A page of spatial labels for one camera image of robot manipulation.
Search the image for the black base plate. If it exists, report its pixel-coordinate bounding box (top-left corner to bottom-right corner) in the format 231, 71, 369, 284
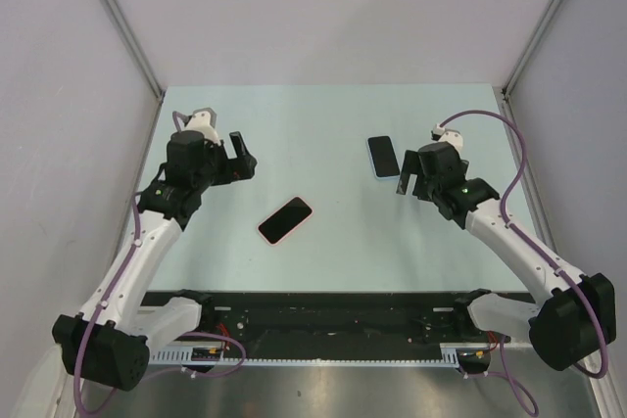
139, 290, 538, 360

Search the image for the light blue phone case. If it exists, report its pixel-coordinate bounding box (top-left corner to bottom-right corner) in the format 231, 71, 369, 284
365, 135, 402, 181

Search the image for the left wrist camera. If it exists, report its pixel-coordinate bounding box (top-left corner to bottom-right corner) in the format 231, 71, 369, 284
184, 108, 220, 144

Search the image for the left aluminium frame post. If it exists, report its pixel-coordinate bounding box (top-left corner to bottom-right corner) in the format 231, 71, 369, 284
72, 0, 166, 104

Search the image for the right aluminium frame post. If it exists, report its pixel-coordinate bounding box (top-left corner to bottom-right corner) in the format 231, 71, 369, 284
501, 0, 566, 100

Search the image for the aluminium frame post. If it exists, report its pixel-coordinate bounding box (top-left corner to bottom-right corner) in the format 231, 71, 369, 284
501, 0, 566, 100
72, 0, 166, 104

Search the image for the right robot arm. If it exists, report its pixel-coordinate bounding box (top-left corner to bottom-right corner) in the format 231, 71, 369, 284
397, 142, 616, 371

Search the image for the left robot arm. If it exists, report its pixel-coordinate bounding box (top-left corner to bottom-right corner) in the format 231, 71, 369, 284
52, 130, 257, 392

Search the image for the grey slotted cable duct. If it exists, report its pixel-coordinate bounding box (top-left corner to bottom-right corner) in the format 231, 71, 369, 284
149, 342, 491, 367

